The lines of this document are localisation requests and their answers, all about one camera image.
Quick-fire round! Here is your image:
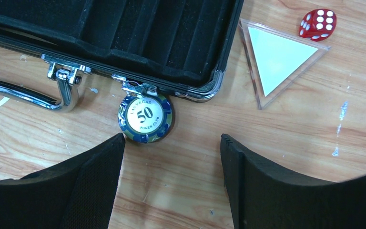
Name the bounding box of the black aluminium poker case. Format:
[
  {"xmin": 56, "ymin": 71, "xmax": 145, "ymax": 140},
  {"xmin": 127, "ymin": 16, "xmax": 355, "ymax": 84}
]
[{"xmin": 0, "ymin": 0, "xmax": 243, "ymax": 112}]

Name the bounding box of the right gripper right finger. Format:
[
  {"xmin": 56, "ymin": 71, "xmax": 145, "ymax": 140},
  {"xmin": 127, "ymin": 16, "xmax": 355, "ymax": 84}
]
[{"xmin": 220, "ymin": 134, "xmax": 366, "ymax": 229}]

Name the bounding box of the red die lower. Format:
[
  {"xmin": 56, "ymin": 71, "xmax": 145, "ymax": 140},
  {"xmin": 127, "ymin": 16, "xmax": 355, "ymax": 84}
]
[{"xmin": 298, "ymin": 8, "xmax": 337, "ymax": 42}]

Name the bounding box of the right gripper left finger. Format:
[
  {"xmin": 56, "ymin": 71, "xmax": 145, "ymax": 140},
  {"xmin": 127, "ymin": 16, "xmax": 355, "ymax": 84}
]
[{"xmin": 0, "ymin": 133, "xmax": 125, "ymax": 229}]

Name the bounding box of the clear triangle marker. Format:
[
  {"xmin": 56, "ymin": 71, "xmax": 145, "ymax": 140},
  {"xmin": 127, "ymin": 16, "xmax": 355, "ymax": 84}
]
[{"xmin": 238, "ymin": 19, "xmax": 330, "ymax": 110}]

